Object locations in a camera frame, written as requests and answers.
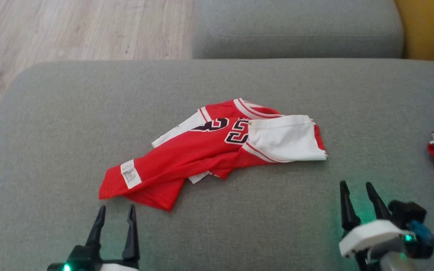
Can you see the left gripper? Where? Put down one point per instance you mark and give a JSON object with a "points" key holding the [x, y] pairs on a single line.
{"points": [[85, 259]]}

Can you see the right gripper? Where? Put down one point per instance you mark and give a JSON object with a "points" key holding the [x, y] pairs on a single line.
{"points": [[371, 237]]}

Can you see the red basketball jersey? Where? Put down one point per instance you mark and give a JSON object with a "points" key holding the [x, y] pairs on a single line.
{"points": [[187, 158]]}

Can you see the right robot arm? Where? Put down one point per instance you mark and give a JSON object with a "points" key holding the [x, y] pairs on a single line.
{"points": [[394, 263]]}

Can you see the large grey sofa seat cushion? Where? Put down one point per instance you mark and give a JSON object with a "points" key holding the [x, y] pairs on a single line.
{"points": [[51, 131]]}

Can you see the large yellow sofa back cushion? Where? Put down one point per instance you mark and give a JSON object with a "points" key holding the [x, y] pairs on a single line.
{"points": [[431, 26]]}

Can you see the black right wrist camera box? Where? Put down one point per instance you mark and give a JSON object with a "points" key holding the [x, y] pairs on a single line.
{"points": [[409, 212]]}

